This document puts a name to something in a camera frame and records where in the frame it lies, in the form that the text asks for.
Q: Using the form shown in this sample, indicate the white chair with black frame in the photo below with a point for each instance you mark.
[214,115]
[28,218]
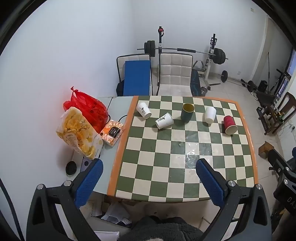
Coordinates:
[120,67]

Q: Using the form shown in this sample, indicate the weight bench rack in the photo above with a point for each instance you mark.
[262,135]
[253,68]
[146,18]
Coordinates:
[211,60]

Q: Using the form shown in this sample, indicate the black exercise machine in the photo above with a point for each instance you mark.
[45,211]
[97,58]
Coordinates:
[281,81]

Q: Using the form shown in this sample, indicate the black round object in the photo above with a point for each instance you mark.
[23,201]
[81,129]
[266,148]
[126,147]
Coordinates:
[70,168]

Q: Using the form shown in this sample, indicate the blue cushion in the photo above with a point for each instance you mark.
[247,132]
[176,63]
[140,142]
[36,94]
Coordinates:
[136,78]

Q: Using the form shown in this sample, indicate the red plastic bag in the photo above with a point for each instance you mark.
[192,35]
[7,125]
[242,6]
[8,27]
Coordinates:
[90,111]

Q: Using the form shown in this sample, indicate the plain white paper cup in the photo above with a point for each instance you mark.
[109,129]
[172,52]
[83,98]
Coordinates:
[210,114]

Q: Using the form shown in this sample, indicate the red paper cup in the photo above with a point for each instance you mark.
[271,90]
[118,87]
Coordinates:
[229,125]

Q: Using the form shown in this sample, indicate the green white checkered table mat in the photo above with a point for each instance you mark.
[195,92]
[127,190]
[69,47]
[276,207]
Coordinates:
[161,162]

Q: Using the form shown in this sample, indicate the small wooden box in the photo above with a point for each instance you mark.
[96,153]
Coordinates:
[266,149]

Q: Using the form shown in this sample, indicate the crumpled white papers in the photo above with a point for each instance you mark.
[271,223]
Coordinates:
[115,213]

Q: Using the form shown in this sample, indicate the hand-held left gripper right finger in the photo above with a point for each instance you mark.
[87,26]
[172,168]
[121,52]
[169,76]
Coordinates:
[210,183]

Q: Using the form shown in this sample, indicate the wooden chair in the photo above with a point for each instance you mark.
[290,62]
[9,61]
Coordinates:
[281,111]

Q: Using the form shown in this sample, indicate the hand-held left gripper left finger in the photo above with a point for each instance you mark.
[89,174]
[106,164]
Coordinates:
[89,183]

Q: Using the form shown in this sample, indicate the white padded chair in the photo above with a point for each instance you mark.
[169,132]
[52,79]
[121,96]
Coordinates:
[174,76]

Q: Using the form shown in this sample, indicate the orange tissue box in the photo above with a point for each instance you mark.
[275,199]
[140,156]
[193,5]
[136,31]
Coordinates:
[112,133]

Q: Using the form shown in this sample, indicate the dark fuzzy clothing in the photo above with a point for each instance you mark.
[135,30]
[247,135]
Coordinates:
[161,228]

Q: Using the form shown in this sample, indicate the short barbell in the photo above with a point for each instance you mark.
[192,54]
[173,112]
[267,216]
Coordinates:
[240,81]

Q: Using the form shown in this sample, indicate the long barbell with black plates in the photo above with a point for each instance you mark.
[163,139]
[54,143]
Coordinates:
[182,49]

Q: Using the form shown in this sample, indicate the dark blue bench pad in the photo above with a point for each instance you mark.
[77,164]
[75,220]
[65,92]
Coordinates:
[195,83]

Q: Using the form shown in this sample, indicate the yellow snack bag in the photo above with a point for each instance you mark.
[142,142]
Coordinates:
[78,132]

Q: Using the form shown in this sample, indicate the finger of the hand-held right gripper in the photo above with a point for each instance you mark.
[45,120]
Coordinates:
[277,160]

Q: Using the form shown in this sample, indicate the green cup yellow inside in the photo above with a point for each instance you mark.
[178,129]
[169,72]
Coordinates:
[186,113]

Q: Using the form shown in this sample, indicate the black speaker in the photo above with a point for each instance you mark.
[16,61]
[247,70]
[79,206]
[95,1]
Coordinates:
[262,85]

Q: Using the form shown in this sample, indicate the white printed paper cup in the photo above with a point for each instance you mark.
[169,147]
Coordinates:
[143,110]
[164,121]

